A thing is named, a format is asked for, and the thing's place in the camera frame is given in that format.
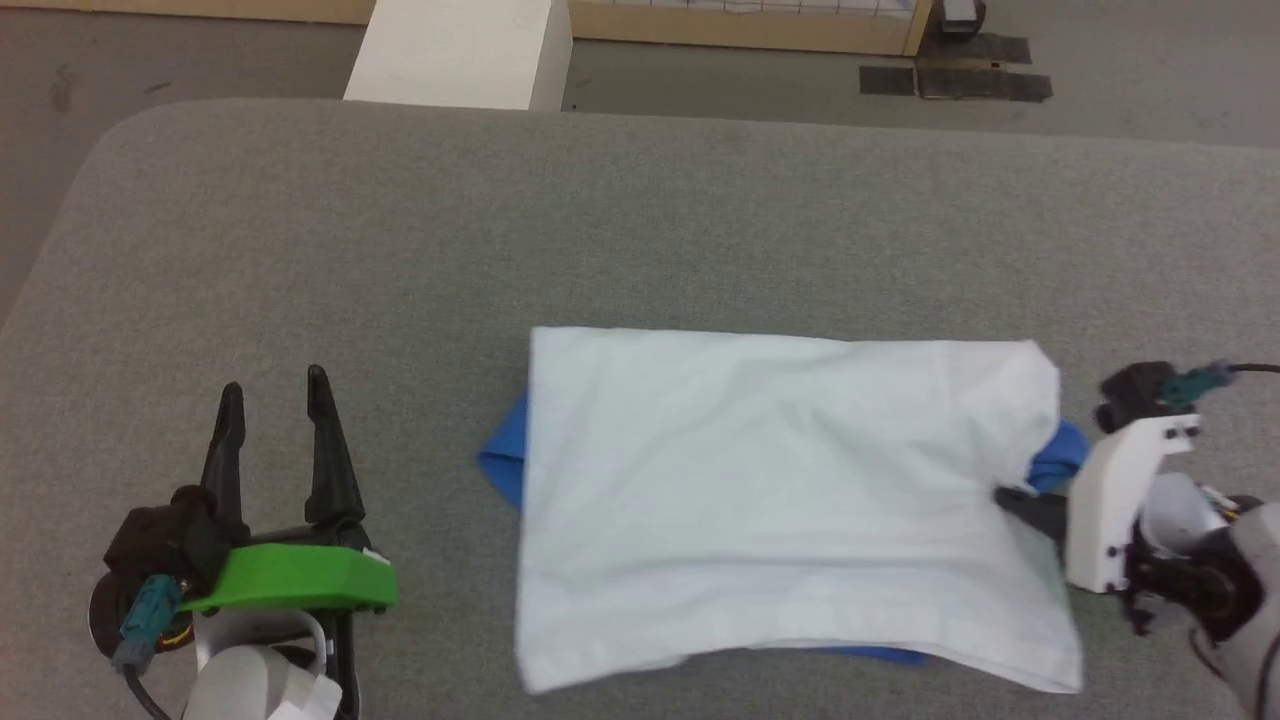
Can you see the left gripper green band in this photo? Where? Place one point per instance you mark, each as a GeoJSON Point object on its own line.
{"type": "Point", "coordinates": [290, 580]}

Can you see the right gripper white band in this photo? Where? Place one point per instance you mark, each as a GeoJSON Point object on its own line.
{"type": "Point", "coordinates": [1120, 500]}

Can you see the white and blue shirt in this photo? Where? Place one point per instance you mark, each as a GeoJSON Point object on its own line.
{"type": "Point", "coordinates": [780, 500]}

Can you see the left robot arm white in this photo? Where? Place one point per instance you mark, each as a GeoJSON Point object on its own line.
{"type": "Point", "coordinates": [260, 680]}

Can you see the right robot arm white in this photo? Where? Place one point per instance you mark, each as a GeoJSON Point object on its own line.
{"type": "Point", "coordinates": [1220, 580]}

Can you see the long dark floor tape patch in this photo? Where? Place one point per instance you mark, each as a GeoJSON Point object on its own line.
{"type": "Point", "coordinates": [975, 50]}
{"type": "Point", "coordinates": [985, 85]}

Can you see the white box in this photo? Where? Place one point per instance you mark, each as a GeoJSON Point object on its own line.
{"type": "Point", "coordinates": [460, 50]}

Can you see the small black floor tape patch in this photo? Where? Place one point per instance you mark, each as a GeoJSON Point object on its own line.
{"type": "Point", "coordinates": [887, 80]}

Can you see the metal stand foot with wheel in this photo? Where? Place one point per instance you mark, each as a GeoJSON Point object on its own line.
{"type": "Point", "coordinates": [962, 15]}

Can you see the lemon print partition panel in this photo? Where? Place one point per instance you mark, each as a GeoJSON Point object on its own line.
{"type": "Point", "coordinates": [700, 25]}

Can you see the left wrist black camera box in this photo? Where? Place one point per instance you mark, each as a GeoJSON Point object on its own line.
{"type": "Point", "coordinates": [165, 530]}

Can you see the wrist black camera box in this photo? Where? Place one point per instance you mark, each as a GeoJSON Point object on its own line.
{"type": "Point", "coordinates": [1135, 395]}
{"type": "Point", "coordinates": [165, 530]}

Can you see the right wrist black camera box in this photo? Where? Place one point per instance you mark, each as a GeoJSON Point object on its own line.
{"type": "Point", "coordinates": [1135, 395]}

